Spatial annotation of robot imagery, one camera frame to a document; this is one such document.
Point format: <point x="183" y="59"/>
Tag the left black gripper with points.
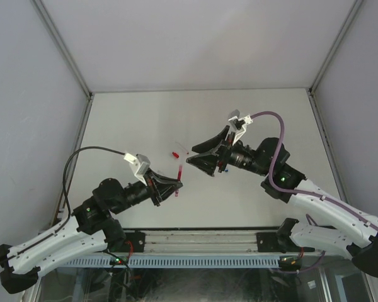
<point x="154" y="190"/>

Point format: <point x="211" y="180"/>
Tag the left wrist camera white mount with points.
<point x="139" y="164"/>

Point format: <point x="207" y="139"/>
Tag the red white pen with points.
<point x="180" y="170"/>

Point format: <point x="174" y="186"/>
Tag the perforated blue cable tray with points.
<point x="179" y="262"/>

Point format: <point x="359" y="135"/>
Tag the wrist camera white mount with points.
<point x="239" y="124"/>
<point x="139" y="164"/>

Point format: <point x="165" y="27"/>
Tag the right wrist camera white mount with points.
<point x="239" y="124"/>

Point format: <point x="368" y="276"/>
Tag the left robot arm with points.
<point x="90" y="228"/>

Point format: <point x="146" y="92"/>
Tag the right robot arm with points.
<point x="347" y="231"/>

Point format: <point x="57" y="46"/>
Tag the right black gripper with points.
<point x="222" y="154"/>

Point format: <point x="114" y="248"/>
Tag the aluminium rail frame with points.
<point x="189" y="240"/>

